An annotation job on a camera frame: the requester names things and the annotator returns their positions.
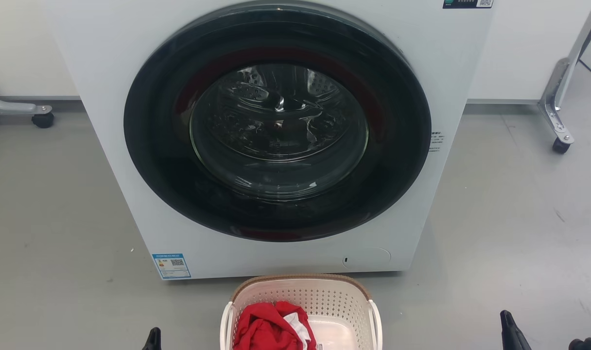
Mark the white front-load washing machine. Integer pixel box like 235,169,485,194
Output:
43,0,495,281

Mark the red garment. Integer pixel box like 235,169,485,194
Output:
233,301,317,350

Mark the round white filter cover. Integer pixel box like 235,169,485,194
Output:
343,247,391,270

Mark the silver metal stand leg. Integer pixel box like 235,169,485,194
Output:
0,92,53,117
539,0,591,145

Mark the cream perforated plastic laundry basket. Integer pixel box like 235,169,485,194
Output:
220,274,383,350

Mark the round dark glass washer door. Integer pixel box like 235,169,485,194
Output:
123,5,432,242

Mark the blue energy label sticker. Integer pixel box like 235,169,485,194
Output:
152,253,192,280

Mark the dark control label with QR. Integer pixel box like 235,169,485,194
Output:
443,0,494,9

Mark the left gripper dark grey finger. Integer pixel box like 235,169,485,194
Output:
142,327,161,350

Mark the white garment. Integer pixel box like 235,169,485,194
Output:
283,313,312,350

